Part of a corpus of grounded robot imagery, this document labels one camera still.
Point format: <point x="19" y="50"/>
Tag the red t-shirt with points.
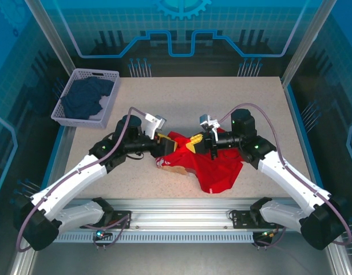
<point x="215" y="172"/>

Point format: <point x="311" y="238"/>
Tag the lavender plastic basket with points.
<point x="78" y="123"/>

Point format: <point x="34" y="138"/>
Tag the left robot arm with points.
<point x="72" y="177"/>

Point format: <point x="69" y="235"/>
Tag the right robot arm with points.
<point x="290" y="177"/>

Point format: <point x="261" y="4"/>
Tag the navy blue garment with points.
<point x="84" y="97"/>

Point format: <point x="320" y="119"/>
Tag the blue table edge strip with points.
<point x="300" y="123"/>
<point x="59" y="143"/>

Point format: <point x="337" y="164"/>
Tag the small LED connector board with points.
<point x="100" y="233"/>
<point x="268" y="233"/>

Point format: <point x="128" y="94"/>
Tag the grey metal lower panel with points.
<point x="178" y="260"/>

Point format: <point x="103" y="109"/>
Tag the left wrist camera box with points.
<point x="154" y="123"/>

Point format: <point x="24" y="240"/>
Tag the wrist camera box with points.
<point x="154" y="123"/>
<point x="208" y="121"/>

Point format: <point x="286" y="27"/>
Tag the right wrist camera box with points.
<point x="208" y="121"/>

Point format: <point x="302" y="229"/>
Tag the aluminium mounting rail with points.
<point x="178" y="212"/>

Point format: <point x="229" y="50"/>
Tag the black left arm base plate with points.
<point x="121" y="219"/>

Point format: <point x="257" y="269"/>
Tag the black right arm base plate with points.
<point x="241" y="220"/>

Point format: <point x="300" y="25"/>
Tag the aluminium frame post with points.
<point x="55" y="43"/>
<point x="306" y="43"/>

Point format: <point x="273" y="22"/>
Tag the aluminium frame side rail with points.
<point x="341" y="267"/>
<point x="21" y="267"/>

